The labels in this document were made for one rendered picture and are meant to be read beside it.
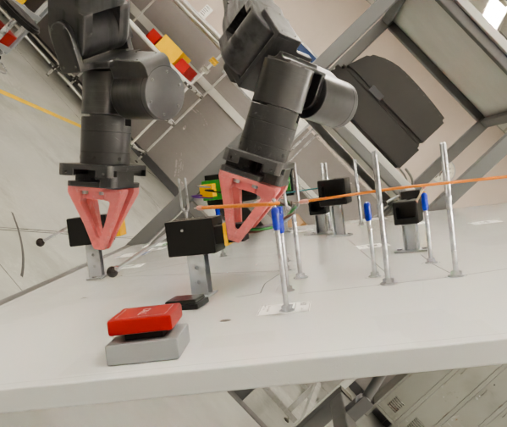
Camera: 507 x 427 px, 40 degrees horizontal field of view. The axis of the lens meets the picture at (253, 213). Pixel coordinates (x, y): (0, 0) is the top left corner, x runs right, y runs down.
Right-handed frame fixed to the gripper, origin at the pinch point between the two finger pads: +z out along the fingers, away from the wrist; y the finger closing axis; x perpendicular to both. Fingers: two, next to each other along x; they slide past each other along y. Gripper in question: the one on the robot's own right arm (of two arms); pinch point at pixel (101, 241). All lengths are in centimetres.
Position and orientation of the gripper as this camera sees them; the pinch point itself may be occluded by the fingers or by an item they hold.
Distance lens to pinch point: 83.6
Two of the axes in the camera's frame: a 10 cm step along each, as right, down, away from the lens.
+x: -9.7, -0.7, 2.3
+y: 2.3, -0.7, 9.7
